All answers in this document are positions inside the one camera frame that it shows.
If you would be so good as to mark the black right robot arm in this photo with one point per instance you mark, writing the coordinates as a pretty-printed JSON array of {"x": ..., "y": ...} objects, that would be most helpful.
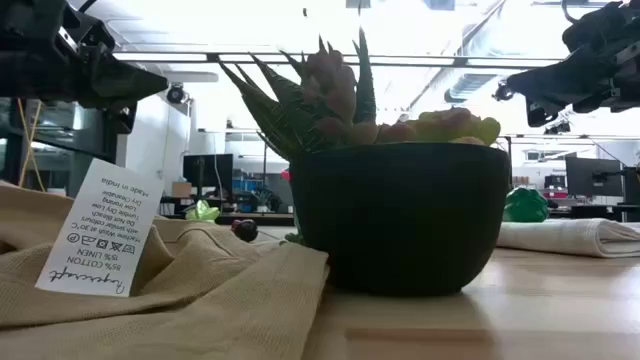
[{"x": 600, "y": 25}]

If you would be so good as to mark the black office desk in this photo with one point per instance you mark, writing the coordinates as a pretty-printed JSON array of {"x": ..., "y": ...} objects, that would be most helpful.
[{"x": 600, "y": 210}]

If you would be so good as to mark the dark green vegetable toy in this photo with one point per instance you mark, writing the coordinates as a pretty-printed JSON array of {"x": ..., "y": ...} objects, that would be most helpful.
[{"x": 525, "y": 206}]

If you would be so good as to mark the succulent plant in black bowl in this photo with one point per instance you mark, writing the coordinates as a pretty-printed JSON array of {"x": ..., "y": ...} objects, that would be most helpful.
[{"x": 400, "y": 220}]

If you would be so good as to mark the black ceiling track light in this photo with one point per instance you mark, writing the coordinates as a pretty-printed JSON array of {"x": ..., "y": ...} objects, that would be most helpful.
[
  {"x": 501, "y": 93},
  {"x": 557, "y": 128}
]

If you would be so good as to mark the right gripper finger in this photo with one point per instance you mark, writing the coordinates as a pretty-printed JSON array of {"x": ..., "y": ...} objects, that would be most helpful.
[
  {"x": 580, "y": 100},
  {"x": 565, "y": 77}
]

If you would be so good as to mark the light green lettuce toy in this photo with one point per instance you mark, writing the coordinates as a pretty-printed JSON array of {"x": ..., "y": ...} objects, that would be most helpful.
[{"x": 202, "y": 212}]

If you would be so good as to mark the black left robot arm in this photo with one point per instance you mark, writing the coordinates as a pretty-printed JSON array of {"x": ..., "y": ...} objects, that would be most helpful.
[{"x": 25, "y": 50}]

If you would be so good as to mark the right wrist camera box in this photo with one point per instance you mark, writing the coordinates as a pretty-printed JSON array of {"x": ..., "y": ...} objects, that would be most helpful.
[{"x": 541, "y": 112}]

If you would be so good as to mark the round black ceiling spotlight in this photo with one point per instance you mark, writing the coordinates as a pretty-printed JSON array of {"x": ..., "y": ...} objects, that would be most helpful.
[{"x": 175, "y": 94}]

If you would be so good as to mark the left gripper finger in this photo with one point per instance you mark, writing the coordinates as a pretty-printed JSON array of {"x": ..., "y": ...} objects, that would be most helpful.
[
  {"x": 120, "y": 101},
  {"x": 120, "y": 75}
]

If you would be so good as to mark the brown cardboard box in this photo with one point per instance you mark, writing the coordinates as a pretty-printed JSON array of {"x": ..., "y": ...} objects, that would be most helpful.
[{"x": 181, "y": 189}]

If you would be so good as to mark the dark framed glass partition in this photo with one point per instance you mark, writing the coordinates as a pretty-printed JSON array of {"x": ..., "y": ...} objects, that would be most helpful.
[{"x": 90, "y": 130}]

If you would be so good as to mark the white plaid dish towel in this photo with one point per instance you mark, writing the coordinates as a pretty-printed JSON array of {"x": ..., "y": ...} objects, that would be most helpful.
[{"x": 570, "y": 239}]

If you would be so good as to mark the overhead frame crossbeam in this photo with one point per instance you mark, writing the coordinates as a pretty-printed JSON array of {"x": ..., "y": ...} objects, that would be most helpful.
[{"x": 500, "y": 63}]

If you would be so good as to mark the white care label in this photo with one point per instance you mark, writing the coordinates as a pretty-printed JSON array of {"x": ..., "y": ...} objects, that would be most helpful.
[{"x": 100, "y": 235}]

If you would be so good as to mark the black computer monitor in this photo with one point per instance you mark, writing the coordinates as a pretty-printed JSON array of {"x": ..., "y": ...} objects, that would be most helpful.
[
  {"x": 207, "y": 170},
  {"x": 632, "y": 185},
  {"x": 592, "y": 175}
]

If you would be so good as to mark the black table rig frame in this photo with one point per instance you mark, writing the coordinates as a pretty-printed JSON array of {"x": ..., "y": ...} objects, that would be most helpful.
[{"x": 260, "y": 219}]

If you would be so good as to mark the dark cherry toy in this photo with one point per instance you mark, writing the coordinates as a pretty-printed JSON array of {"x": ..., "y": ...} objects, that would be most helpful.
[{"x": 246, "y": 231}]

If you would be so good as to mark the beige linen cloth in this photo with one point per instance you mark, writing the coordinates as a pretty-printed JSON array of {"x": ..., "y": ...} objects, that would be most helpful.
[{"x": 200, "y": 300}]

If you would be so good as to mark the red storage box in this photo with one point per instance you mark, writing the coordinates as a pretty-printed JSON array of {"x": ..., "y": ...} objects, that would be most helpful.
[{"x": 556, "y": 194}]

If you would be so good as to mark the blue storage bins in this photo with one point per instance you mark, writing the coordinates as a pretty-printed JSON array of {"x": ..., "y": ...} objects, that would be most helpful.
[{"x": 247, "y": 185}]

